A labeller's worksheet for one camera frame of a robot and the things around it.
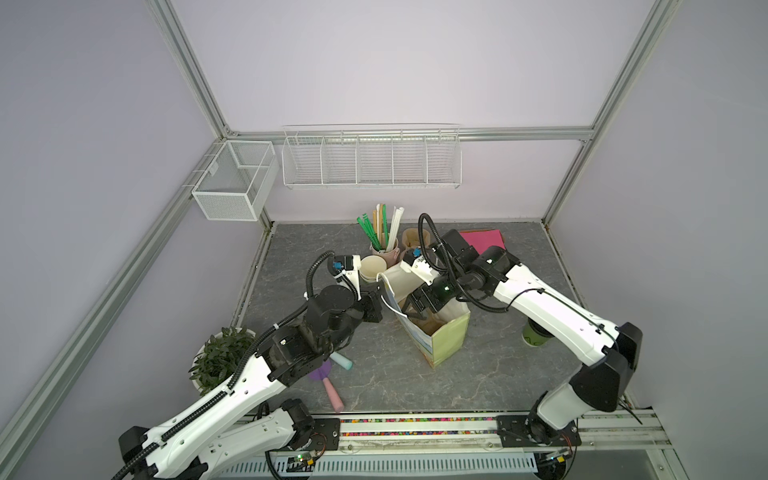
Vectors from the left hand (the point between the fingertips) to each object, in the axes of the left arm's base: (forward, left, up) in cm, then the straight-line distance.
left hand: (385, 290), depth 66 cm
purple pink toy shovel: (-8, +19, -29) cm, 36 cm away
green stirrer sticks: (+32, +4, -16) cm, 36 cm away
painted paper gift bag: (-10, -12, -5) cm, 16 cm away
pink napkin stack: (+34, -36, -25) cm, 56 cm away
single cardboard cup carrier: (-7, -9, -3) cm, 12 cm away
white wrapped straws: (+35, -5, -13) cm, 37 cm away
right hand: (0, -7, -8) cm, 11 cm away
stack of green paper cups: (+21, +4, -19) cm, 28 cm away
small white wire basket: (+51, +49, -7) cm, 71 cm away
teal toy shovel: (-6, +14, -28) cm, 32 cm away
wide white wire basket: (+52, +2, 0) cm, 52 cm away
